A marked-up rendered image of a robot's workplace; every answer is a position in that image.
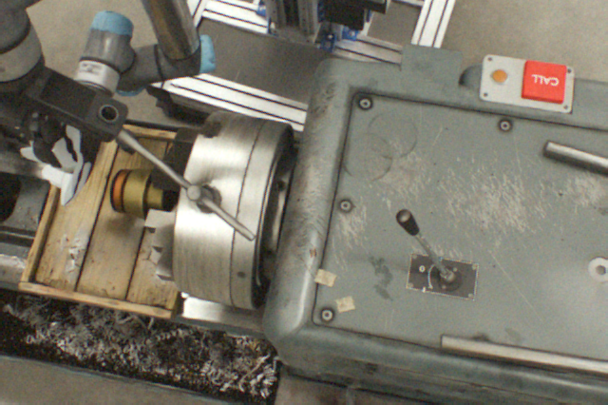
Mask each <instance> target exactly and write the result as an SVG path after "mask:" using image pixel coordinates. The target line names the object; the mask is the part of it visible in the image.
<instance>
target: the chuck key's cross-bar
mask: <svg viewBox="0 0 608 405"><path fill-rule="evenodd" d="M118 137H119V138H120V139H121V140H123V142H124V143H125V144H127V145H128V146H129V147H132V148H133V149H134V150H136V151H137V152H138V153H140V154H141V155H142V157H143V158H146V160H147V161H149V162H150V163H152V164H153V165H154V166H156V167H158V168H159V169H160V171H162V172H163V173H164V174H165V175H167V176H168V177H169V178H172V179H173V180H174V181H175V182H177V183H178V185H179V186H181V187H182V188H183V189H184V190H187V189H188V187H190V186H191V185H192V183H190V182H189V181H188V180H187V179H184V178H183V176H182V175H180V174H179V173H178V172H177V171H175V170H174V168H173V167H170V166H169V165H168V164H166V163H165V162H164V161H162V160H161V159H160V158H157V157H156V155H155V154H154V153H152V152H151V151H150V150H148V149H147V148H146V147H145V146H142V145H141V144H139V143H138V141H137V140H135V139H134V138H133V137H132V136H129V135H128V134H127V133H125V132H124V131H123V130H122V131H121V133H120V134H119V136H118ZM201 203H203V204H204V205H205V206H206V207H208V208H209V209H210V210H211V212H214V213H215V214H216V215H217V216H219V217H220V218H221V219H222V220H224V221H225V222H227V223H229V225H230V226H231V227H232V228H234V229H235V230H236V231H237V232H238V233H240V234H241V235H242V236H243V237H245V238H246V240H247V241H249V242H252V241H254V240H255V239H256V236H257V235H256V234H255V233H252V232H251V231H250V230H249V229H247V228H246V227H245V226H244V225H242V223H241V222H239V221H237V220H236V219H235V218H234V217H232V216H231V215H230V214H229V213H227V212H225V210H224V209H223V208H221V207H220V206H219V205H218V204H216V203H215V202H214V201H211V200H210V199H209V198H208V196H206V195H204V198H203V200H202V201H201Z"/></svg>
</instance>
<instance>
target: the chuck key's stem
mask: <svg viewBox="0 0 608 405"><path fill-rule="evenodd" d="M204 195H206V196H208V198H209V199H210V200H211V201H214V200H215V199H216V198H215V196H214V195H213V194H211V192H210V191H209V190H207V189H205V188H202V187H200V186H197V185H191V186H190V187H188V189H187V198H188V199H189V200H190V201H193V202H195V203H201V201H202V200H203V198H204ZM201 204H203V203H201Z"/></svg>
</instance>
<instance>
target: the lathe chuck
mask: <svg viewBox="0 0 608 405"><path fill-rule="evenodd" d="M267 120H270V119H264V118H258V117H252V116H246V115H239V113H233V112H227V111H220V110H217V111H215V112H212V113H211V115H210V116H209V117H208V118H207V119H206V120H205V123H206V124H213V123H219V124H220V125H222V129H221V130H220V133H219V135H218V136H217V137H215V136H214V138H212V139H209V138H205V135H202V134H198V135H197V137H196V139H195V142H194V144H193V147H192V150H191V153H190V157H189V160H188V163H187V166H186V170H184V174H183V178H184V179H187V180H188V181H189V182H190V183H192V185H197V186H200V187H202V188H208V187H210V188H215V189H216V190H217V191H218V192H219V194H220V202H219V206H220V207H221V208H223V209H224V210H225V212H227V213H229V214H230V215H231V216H232V217H234V218H235V219H237V213H238V203H240V198H241V192H242V188H243V183H244V179H245V175H246V171H247V166H248V163H249V160H250V157H251V153H252V150H253V147H255V144H256V140H257V136H258V134H259V132H260V130H261V129H262V126H263V125H264V123H265V122H266V121H267ZM234 233H235V229H234V228H232V227H231V226H230V225H229V223H227V222H225V221H224V220H222V219H221V218H220V217H219V216H217V215H216V214H215V213H214V212H211V210H206V209H204V208H202V207H201V206H200V204H199V203H197V202H193V201H190V200H189V199H188V198H187V190H184V189H183V188H182V187H180V195H179V201H178V207H177V214H176V220H175V230H174V242H173V271H174V279H175V283H176V287H177V289H178V291H181V295H182V296H183V297H184V298H190V299H200V300H205V301H210V302H215V303H221V304H227V305H232V306H235V304H234V303H233V301H232V296H231V260H232V249H233V240H234ZM183 291H189V292H192V293H193V295H196V297H195V296H190V295H188V293H183Z"/></svg>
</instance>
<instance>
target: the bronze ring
mask: <svg viewBox="0 0 608 405"><path fill-rule="evenodd" d="M153 168H154V167H152V168H151V170H147V168H139V167H137V168H135V170H129V168H122V170H120V171H119V172H118V173H116V174H115V176H114V178H113V180H112V183H111V187H110V204H111V206H112V208H113V210H115V212H119V213H123V214H127V216H129V217H134V218H140V219H143V220H145V221H146V219H147V216H148V213H149V209H150V208H152V209H156V210H161V212H168V213H172V212H173V209H174V206H175V204H176V199H177V191H170V190H164V189H160V188H153V187H152V180H151V173H152V171H153Z"/></svg>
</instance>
